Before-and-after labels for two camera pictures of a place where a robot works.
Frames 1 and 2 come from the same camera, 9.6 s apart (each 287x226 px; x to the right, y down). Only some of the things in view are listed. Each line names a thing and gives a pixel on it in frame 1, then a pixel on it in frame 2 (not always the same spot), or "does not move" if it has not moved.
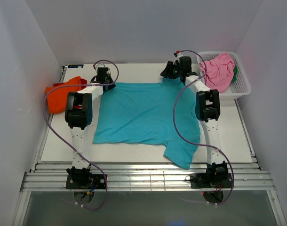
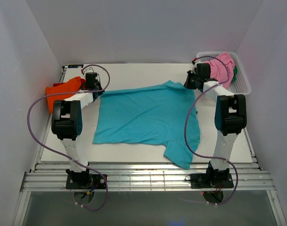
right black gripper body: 179,71 -> 195,77
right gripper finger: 170,70 -> 188,83
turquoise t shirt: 163,113 does not move
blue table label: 80,66 does not move
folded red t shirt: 83,83 does not move
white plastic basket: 239,88 does not move
